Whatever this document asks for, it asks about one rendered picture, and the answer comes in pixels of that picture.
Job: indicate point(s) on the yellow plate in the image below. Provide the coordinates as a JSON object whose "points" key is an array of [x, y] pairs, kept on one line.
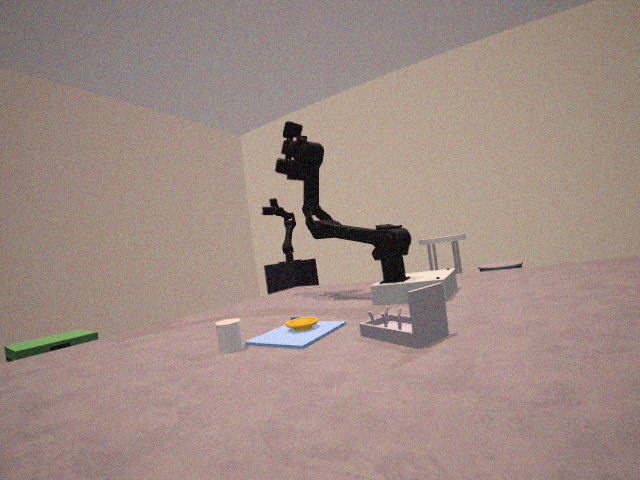
{"points": [[302, 324]]}

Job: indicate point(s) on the light blue flat mat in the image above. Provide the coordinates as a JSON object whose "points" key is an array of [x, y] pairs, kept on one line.
{"points": [[287, 338]]}

